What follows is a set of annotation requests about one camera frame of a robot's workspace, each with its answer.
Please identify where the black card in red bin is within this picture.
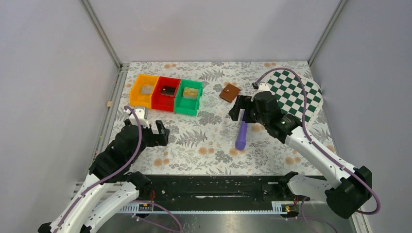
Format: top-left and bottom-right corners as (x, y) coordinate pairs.
(161, 86), (176, 97)

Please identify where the yellow plastic bin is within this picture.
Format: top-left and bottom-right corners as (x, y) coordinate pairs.
(129, 74), (159, 109)

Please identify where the green plastic bin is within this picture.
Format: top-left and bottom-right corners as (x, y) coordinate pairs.
(174, 79), (203, 116)

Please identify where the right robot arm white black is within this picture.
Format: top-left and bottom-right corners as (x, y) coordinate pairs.
(229, 91), (372, 219)

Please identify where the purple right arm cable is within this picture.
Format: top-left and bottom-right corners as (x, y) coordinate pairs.
(252, 67), (382, 216)

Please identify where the gold card in green bin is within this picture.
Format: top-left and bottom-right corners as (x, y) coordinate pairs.
(182, 87), (199, 100)

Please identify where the grey card in yellow bin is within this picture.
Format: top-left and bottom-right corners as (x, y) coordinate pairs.
(140, 85), (154, 95)

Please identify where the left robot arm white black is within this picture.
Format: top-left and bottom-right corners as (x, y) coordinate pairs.
(37, 119), (170, 233)

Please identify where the floral table mat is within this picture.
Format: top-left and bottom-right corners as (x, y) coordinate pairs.
(111, 61), (319, 175)

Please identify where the green white checkered board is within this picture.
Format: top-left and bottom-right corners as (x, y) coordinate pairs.
(255, 67), (324, 128)

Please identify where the brown leather card holder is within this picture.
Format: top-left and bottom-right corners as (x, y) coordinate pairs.
(219, 83), (240, 103)

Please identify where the red plastic bin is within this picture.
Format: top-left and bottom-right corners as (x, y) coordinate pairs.
(152, 76), (181, 112)

